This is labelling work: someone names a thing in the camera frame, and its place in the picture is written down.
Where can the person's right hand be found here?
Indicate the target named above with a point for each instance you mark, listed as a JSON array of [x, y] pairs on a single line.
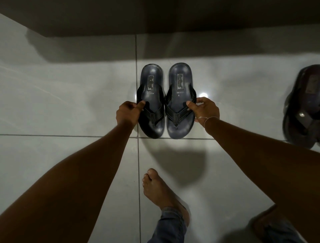
[[206, 110]]

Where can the person's left hand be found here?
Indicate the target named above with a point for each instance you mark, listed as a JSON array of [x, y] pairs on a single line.
[[127, 114]]

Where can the person's left thumb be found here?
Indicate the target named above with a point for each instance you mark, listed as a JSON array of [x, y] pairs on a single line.
[[140, 105]]

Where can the person's foot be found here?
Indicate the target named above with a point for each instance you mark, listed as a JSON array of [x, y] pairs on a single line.
[[266, 217], [160, 192]]

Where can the person's right thumb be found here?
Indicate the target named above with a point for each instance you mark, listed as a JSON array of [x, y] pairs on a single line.
[[192, 106]]

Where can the person's right foot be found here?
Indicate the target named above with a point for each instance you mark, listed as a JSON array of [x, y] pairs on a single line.
[[266, 217]]

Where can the person's left jeans leg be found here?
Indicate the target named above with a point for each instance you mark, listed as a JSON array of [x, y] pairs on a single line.
[[170, 227]]

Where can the person's jeans leg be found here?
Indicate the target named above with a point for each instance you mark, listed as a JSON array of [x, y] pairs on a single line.
[[282, 232], [170, 227]]

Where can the person's right forearm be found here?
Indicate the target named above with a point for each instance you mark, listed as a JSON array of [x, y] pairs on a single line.
[[270, 162]]

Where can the person's right jeans leg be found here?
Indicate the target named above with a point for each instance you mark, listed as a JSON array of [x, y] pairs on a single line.
[[282, 232]]

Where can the person's left foot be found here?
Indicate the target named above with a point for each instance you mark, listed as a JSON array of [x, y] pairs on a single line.
[[160, 192]]

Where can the dark blue flip-flop sandal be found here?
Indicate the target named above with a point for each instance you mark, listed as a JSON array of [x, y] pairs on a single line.
[[151, 85], [179, 82]]

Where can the dark brown sandal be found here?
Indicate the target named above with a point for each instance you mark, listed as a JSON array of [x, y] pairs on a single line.
[[303, 107]]

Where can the person's left forearm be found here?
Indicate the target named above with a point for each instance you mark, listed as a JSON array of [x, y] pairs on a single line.
[[75, 185]]

